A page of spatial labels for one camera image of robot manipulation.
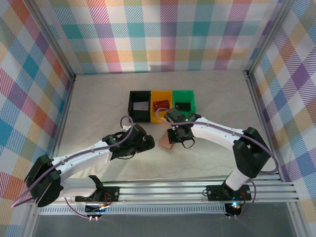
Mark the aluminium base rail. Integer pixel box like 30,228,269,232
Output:
27,172,301,207

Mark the small circuit board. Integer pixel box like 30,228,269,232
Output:
225,201,244,216
84,202,109,215

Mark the aluminium side rail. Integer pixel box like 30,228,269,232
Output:
243,70,307,237
23,75,77,237

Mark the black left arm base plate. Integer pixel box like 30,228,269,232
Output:
75,186,121,202

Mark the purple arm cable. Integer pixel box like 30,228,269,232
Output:
155,108,279,220
11,115,135,220

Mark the aluminium corner post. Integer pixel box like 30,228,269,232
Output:
243,0,297,77
23,0,77,82

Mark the yellow plastic bin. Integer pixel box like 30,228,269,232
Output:
150,90,173,123

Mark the black plastic bin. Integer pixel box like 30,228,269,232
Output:
127,90,152,123

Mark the green plastic bin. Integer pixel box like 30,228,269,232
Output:
172,90,198,119

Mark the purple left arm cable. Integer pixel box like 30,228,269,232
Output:
11,115,135,220

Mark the slotted white cable duct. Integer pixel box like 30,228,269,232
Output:
39,206,227,216

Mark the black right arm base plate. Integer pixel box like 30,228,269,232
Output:
205,184,253,201

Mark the red plastic card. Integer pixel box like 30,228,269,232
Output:
153,99,171,111

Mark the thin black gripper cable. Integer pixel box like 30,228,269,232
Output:
181,138,196,150
108,153,135,161

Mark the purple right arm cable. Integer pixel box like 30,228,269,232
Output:
155,108,279,220

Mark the white plastic card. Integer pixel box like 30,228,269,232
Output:
133,101,149,111

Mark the tan leather card holder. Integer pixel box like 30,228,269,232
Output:
158,132,175,151

